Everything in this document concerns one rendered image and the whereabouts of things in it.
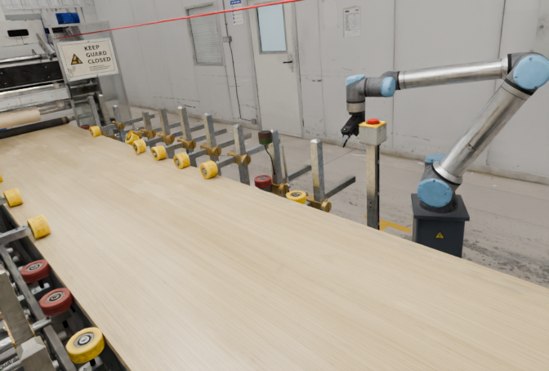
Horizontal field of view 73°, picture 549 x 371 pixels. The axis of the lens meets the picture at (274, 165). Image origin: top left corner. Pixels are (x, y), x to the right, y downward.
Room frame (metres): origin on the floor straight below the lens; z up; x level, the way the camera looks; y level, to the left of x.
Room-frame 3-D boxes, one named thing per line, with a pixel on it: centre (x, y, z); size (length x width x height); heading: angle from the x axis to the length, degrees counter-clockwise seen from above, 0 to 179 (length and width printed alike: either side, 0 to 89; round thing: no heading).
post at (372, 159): (1.23, -0.36, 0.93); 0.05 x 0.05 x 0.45; 43
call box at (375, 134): (1.23, -0.35, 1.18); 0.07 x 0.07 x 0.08; 43
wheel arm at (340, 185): (1.51, -0.22, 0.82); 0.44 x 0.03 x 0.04; 133
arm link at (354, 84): (1.75, -0.43, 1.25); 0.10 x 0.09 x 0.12; 59
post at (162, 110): (2.34, 0.67, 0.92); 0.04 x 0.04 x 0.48; 43
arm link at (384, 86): (1.70, -0.53, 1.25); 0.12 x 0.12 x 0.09; 59
